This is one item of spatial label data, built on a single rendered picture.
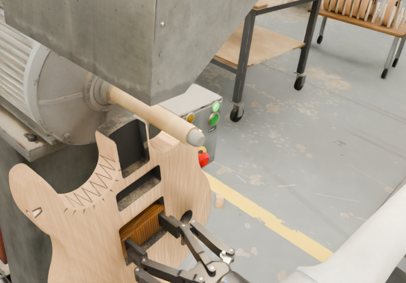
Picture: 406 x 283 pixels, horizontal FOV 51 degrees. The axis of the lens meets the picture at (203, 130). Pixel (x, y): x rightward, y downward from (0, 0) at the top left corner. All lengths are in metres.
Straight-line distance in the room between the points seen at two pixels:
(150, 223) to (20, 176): 0.28
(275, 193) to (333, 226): 0.37
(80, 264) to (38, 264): 0.50
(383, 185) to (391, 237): 2.43
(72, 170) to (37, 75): 0.39
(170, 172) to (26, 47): 0.31
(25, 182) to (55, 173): 0.48
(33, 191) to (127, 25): 0.24
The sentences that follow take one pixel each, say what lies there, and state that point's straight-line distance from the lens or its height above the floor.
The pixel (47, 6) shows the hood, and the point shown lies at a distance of 0.56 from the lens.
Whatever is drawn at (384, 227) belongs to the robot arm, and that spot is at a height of 1.28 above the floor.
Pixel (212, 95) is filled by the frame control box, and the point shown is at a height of 1.12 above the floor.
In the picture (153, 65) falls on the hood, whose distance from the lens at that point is 0.43.
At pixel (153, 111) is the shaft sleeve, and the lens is 0.68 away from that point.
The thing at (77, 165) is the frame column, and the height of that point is 0.97.
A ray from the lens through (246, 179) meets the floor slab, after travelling 2.64.
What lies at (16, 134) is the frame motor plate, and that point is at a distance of 0.91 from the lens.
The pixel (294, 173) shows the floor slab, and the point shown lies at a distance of 2.79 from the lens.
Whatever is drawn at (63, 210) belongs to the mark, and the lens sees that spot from 0.61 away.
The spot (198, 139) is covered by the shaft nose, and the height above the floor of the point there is 1.26.
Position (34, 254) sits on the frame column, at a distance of 1.17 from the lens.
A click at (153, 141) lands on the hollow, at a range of 0.72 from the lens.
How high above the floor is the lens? 1.60
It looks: 32 degrees down
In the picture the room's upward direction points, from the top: 7 degrees clockwise
